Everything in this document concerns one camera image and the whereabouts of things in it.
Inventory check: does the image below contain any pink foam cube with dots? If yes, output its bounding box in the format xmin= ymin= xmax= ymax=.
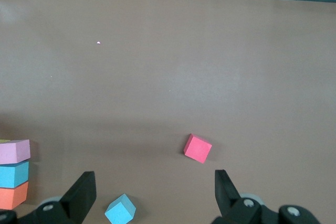
xmin=0 ymin=139 xmax=31 ymax=165

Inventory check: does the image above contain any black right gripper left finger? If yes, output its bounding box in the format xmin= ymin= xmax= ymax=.
xmin=15 ymin=171 xmax=97 ymax=224

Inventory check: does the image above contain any red foam cube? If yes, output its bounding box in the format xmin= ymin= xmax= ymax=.
xmin=183 ymin=133 xmax=213 ymax=164

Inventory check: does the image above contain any light blue foam cube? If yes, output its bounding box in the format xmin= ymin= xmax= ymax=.
xmin=0 ymin=160 xmax=30 ymax=189

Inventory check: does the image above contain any orange foam cube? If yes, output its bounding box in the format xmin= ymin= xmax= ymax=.
xmin=0 ymin=181 xmax=29 ymax=210

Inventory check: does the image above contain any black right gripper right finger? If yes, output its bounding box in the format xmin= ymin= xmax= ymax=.
xmin=211 ymin=169 xmax=321 ymax=224

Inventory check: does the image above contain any brown table cover sheet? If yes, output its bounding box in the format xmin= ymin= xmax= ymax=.
xmin=0 ymin=0 xmax=336 ymax=224

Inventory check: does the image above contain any teal foam cube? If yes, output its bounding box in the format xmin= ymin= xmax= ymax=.
xmin=104 ymin=193 xmax=137 ymax=224

